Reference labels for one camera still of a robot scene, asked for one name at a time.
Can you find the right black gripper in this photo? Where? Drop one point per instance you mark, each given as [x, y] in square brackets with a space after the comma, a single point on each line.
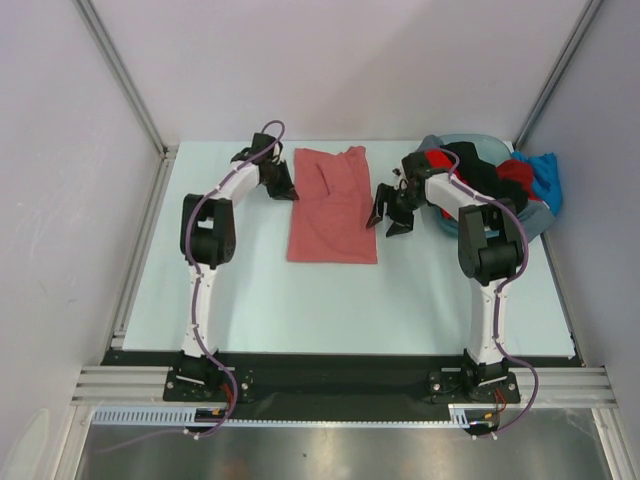
[403, 223]

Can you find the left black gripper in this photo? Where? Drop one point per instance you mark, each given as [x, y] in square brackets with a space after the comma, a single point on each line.
[286, 191]

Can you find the pink t shirt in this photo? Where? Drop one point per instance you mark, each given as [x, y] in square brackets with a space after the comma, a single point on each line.
[328, 223]

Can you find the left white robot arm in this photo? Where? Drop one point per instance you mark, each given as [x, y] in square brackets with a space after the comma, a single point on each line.
[208, 242]

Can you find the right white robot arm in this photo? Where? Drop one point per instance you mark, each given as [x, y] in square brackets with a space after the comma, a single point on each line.
[492, 251]

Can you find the bright red t shirt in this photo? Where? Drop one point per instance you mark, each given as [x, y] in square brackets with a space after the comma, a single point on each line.
[439, 162]

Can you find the black t shirt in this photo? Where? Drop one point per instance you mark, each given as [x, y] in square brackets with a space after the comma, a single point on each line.
[483, 176]

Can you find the dark red t shirt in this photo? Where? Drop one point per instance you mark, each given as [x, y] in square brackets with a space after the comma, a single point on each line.
[519, 174]

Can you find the grey blue t shirt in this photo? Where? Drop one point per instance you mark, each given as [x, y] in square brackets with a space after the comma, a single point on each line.
[535, 217]

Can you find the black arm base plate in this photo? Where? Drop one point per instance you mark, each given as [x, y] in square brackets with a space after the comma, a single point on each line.
[344, 388]

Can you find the right aluminium corner post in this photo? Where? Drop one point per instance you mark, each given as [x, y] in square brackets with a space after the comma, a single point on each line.
[568, 52]

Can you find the aluminium corner post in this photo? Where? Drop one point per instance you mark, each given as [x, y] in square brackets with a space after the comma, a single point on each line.
[568, 52]
[114, 62]

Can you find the aluminium front frame rail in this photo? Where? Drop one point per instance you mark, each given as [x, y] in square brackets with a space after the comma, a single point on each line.
[128, 385]

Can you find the left aluminium corner post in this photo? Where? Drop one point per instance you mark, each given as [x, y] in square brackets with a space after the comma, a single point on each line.
[114, 62]

